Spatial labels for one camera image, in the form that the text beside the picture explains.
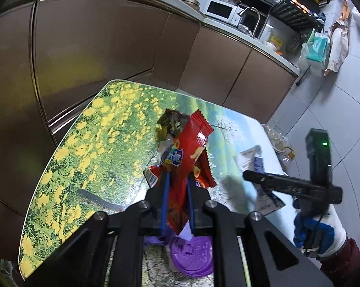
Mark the purple wrapper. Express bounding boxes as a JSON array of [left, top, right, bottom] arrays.
[[144, 229, 175, 248]]

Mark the red snack wrapper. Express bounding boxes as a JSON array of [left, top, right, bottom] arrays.
[[144, 110, 216, 234]]

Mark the purple plastic cup lid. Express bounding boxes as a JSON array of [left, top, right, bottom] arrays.
[[170, 237, 214, 278]]

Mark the blue white milk carton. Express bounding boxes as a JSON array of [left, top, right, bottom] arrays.
[[235, 145, 285, 216]]

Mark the kitchen counter with brown cabinets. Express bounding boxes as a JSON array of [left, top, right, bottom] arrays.
[[0, 0, 298, 260]]

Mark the right hand blue-white glove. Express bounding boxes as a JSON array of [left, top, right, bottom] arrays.
[[293, 204, 347, 260]]

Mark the silver brown foil wrapper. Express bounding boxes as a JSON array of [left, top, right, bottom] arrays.
[[157, 109, 190, 141]]

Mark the dark red right sleeve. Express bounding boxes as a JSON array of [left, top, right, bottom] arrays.
[[320, 238, 360, 286]]

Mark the steel sink with faucet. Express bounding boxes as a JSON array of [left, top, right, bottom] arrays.
[[238, 6, 261, 38]]

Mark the white microwave oven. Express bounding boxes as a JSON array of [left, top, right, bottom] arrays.
[[202, 0, 242, 27]]

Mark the black dish rack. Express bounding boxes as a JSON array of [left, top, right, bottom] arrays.
[[269, 0, 330, 32]]

